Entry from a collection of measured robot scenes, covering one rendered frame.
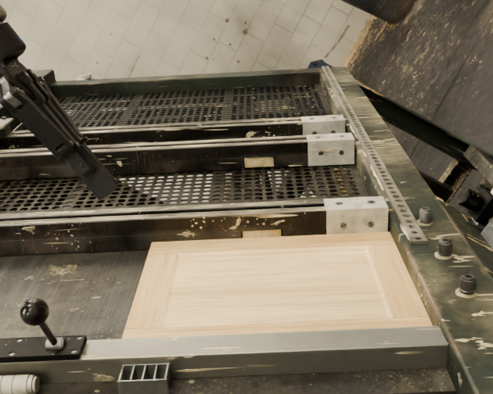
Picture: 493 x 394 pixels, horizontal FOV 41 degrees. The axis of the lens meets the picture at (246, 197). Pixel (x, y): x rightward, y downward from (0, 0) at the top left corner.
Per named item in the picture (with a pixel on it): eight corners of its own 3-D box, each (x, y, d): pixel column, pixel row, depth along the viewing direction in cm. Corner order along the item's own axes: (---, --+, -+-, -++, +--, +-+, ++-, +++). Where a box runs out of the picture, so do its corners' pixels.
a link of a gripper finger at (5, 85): (8, 60, 78) (-7, 62, 73) (37, 95, 79) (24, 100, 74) (-7, 72, 78) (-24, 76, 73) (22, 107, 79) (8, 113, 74)
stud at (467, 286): (477, 296, 103) (479, 280, 102) (461, 297, 103) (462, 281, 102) (472, 288, 105) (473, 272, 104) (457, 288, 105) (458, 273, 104)
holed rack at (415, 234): (427, 243, 121) (428, 240, 121) (412, 244, 121) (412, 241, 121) (328, 66, 273) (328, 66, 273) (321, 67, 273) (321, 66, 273)
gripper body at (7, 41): (-31, 55, 83) (19, 114, 85) (-57, 61, 74) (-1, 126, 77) (15, 19, 82) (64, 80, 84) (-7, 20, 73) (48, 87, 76)
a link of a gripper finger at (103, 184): (83, 143, 82) (81, 144, 81) (119, 186, 84) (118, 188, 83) (64, 157, 82) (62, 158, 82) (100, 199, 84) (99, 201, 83)
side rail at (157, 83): (319, 98, 270) (319, 71, 266) (55, 111, 273) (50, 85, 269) (318, 93, 278) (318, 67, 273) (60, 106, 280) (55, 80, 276)
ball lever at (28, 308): (68, 359, 96) (41, 316, 86) (43, 360, 97) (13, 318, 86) (72, 335, 99) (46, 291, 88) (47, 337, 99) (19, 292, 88)
